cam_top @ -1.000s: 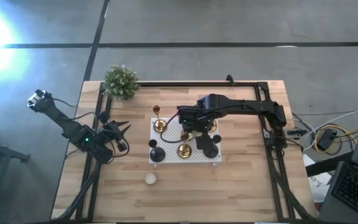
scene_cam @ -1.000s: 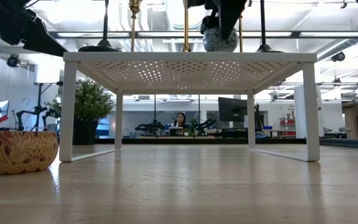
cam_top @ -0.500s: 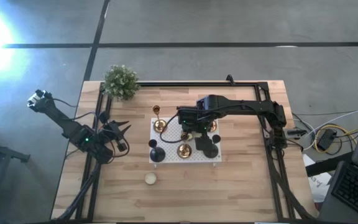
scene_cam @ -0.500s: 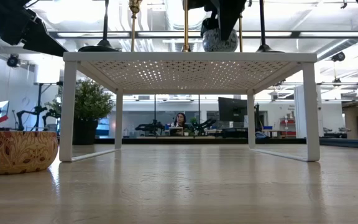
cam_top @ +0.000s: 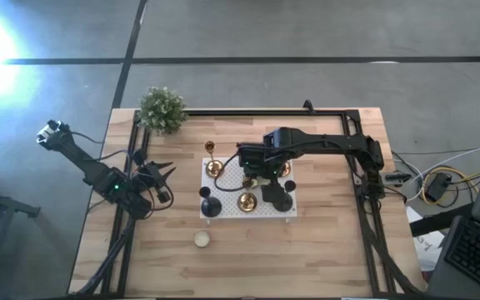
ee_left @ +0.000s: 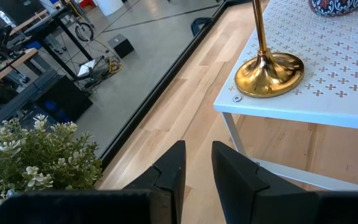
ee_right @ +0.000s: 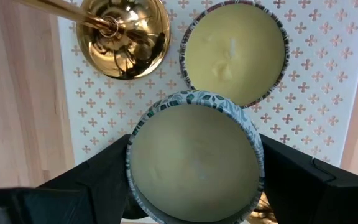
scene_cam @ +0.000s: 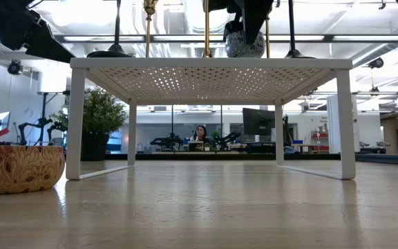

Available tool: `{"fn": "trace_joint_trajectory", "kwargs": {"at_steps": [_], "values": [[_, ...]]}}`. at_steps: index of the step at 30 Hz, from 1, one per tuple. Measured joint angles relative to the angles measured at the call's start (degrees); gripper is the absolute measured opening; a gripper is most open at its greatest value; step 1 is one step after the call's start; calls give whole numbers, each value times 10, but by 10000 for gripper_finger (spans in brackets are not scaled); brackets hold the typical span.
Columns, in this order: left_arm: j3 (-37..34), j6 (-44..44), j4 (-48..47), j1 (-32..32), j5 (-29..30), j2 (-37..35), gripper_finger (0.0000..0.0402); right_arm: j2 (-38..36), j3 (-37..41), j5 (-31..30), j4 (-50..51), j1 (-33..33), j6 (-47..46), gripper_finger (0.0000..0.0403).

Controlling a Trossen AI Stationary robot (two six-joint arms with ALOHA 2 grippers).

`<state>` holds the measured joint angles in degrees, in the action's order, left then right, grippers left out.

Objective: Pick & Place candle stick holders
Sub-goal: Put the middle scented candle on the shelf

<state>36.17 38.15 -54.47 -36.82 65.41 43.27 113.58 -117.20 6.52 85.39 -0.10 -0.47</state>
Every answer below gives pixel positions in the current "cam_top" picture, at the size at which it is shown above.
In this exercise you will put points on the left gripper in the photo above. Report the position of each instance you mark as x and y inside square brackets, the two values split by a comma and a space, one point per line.
[150, 175]

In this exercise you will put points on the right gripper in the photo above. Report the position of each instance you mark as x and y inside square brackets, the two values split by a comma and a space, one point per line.
[261, 162]

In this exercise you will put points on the gold candlestick holder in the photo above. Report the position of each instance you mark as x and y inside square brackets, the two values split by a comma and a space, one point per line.
[214, 168]
[247, 203]
[286, 168]

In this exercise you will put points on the black candlestick holder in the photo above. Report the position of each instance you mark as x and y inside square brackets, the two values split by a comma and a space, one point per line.
[286, 204]
[211, 207]

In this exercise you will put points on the cream tealight candle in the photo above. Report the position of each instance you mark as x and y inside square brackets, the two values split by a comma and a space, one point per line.
[202, 239]

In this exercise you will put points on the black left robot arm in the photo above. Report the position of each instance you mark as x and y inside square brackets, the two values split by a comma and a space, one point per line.
[94, 171]

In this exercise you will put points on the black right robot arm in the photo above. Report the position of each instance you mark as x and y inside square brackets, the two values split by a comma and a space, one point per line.
[327, 141]

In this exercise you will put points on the white perforated shelf riser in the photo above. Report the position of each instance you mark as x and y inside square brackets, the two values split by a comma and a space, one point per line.
[227, 204]

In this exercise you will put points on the potted green plant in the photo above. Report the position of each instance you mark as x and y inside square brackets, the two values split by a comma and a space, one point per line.
[163, 110]

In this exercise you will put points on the black clamp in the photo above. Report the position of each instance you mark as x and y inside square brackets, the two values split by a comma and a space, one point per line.
[308, 107]

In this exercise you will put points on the black tripod stand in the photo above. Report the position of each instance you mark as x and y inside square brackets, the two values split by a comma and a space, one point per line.
[11, 205]

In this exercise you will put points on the black power brick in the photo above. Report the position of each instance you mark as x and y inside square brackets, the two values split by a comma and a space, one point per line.
[438, 187]

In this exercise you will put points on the white paper sheet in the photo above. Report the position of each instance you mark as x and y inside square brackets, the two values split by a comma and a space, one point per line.
[425, 246]

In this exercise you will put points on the black keyboard desk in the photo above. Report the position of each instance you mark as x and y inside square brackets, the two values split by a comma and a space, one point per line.
[440, 283]

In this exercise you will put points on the black computer keyboard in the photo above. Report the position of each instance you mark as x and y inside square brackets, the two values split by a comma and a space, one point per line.
[473, 254]

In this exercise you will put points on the black aluminium table frame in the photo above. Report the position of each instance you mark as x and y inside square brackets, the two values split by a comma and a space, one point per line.
[265, 112]

